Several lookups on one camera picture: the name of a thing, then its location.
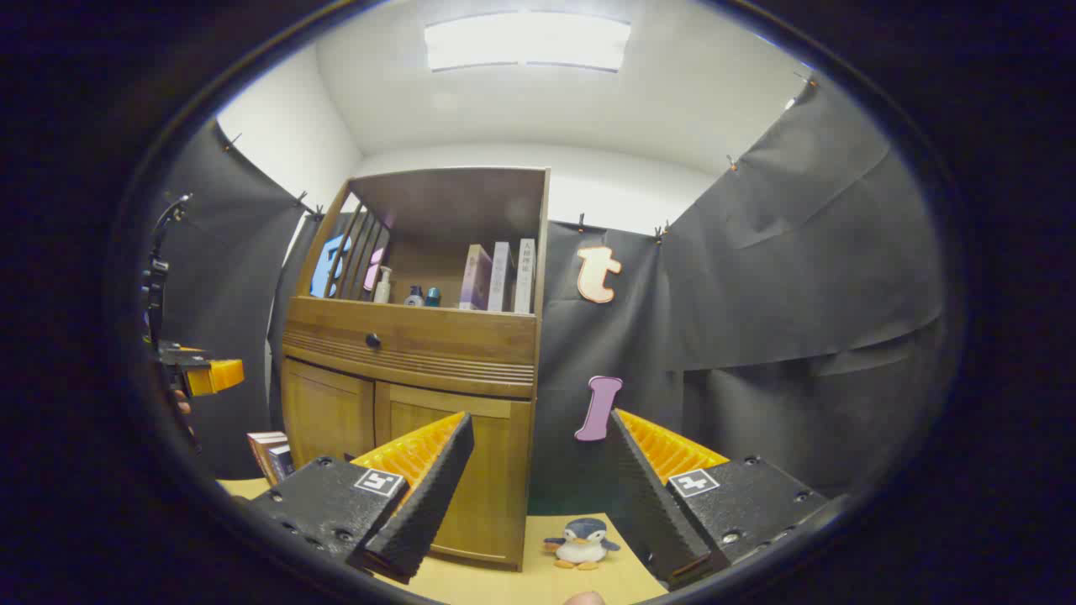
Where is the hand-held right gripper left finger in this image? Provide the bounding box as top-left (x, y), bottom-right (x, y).
top-left (248, 412), bottom-right (476, 585)

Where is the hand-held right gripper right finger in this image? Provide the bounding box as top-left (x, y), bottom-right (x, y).
top-left (607, 409), bottom-right (829, 589)

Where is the wooden cabinet door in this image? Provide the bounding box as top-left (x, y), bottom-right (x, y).
top-left (376, 382), bottom-right (535, 571)
top-left (282, 357), bottom-right (377, 467)

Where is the wooden double-door shoe cabinet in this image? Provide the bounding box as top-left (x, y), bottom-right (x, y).
top-left (280, 166), bottom-right (551, 572)

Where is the penguin plush toy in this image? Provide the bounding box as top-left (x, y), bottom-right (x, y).
top-left (542, 518), bottom-right (621, 571)

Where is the stack of books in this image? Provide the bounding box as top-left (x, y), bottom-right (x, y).
top-left (246, 431), bottom-right (297, 487)

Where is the wooden drawer with black knob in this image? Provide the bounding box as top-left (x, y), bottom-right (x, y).
top-left (283, 296), bottom-right (539, 400)

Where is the purple book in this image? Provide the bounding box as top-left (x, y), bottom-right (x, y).
top-left (459, 245), bottom-right (493, 311)

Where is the grey book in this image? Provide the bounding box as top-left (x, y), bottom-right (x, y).
top-left (488, 242), bottom-right (514, 313)

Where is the white book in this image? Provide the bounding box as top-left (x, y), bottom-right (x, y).
top-left (513, 239), bottom-right (536, 314)

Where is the black backdrop cloth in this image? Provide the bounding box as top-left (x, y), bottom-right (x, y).
top-left (160, 80), bottom-right (947, 513)

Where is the large ceiling light panel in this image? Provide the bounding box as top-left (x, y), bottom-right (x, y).
top-left (424, 12), bottom-right (631, 73)

